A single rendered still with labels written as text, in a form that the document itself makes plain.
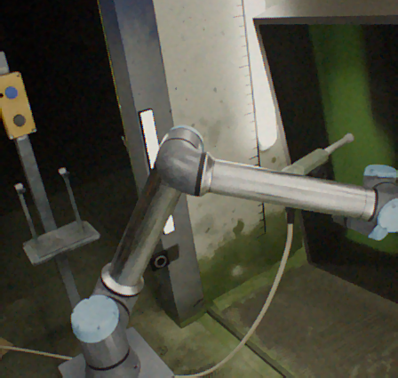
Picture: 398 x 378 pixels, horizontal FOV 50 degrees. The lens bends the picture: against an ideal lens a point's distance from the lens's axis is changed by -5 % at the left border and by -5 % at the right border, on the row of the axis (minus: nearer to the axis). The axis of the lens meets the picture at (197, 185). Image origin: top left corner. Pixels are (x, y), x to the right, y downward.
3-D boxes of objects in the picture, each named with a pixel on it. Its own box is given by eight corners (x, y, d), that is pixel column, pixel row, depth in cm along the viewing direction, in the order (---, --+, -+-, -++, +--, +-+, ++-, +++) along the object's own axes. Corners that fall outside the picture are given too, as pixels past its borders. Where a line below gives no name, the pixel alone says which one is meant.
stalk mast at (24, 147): (93, 340, 250) (1, 51, 180) (98, 346, 245) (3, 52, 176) (84, 345, 247) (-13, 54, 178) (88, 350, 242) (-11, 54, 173)
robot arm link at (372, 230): (399, 207, 126) (392, 236, 130) (362, 193, 134) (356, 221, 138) (384, 218, 120) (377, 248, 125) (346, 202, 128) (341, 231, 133)
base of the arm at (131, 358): (99, 403, 134) (91, 382, 129) (77, 367, 148) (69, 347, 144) (150, 373, 142) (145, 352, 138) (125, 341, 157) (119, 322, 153)
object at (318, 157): (273, 240, 148) (271, 181, 137) (262, 235, 152) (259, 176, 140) (353, 182, 174) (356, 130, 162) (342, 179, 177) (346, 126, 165)
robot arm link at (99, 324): (76, 367, 136) (60, 326, 128) (93, 329, 151) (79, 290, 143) (123, 368, 133) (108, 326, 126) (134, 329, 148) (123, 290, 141)
